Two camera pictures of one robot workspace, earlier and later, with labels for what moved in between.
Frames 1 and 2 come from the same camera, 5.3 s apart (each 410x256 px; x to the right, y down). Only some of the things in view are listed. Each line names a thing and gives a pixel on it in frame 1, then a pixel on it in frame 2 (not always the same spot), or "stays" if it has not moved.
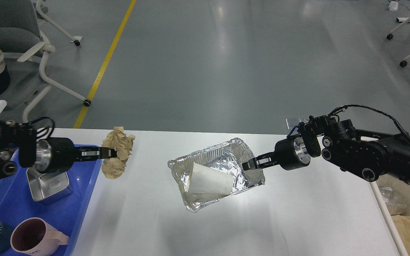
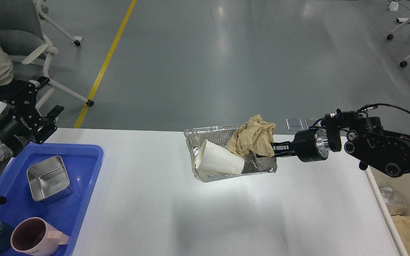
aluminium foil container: x=227 y=158 to x=220 y=135
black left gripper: x=55 y=154 to x=10 y=134
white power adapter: x=393 y=5 stays
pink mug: x=34 y=236 stays
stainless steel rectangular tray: x=45 y=186 stays
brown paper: x=118 y=138 to x=256 y=135
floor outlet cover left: x=292 y=122 stays
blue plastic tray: x=10 y=199 stays
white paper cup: x=204 y=179 to x=213 y=159
